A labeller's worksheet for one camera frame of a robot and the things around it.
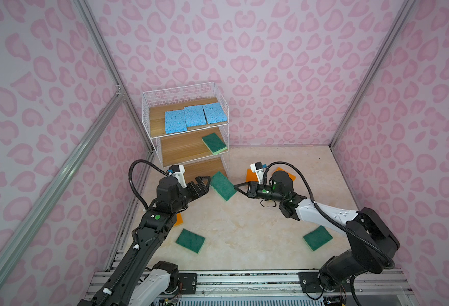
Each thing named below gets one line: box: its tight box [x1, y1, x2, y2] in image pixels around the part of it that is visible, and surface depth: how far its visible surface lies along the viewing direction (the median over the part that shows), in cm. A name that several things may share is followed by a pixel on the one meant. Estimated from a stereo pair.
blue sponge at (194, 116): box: [183, 105, 208, 128], surface depth 75 cm
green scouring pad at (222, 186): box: [209, 170, 238, 202], surface depth 78 cm
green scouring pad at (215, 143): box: [201, 132, 228, 155], surface depth 88 cm
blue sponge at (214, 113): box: [202, 102, 228, 125], surface depth 76 cm
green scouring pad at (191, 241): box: [175, 228, 207, 254], surface depth 85 cm
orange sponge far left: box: [173, 212, 184, 228], surface depth 93 cm
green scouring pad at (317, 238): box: [302, 225, 333, 252], surface depth 84 cm
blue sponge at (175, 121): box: [164, 109, 188, 134], surface depth 72 cm
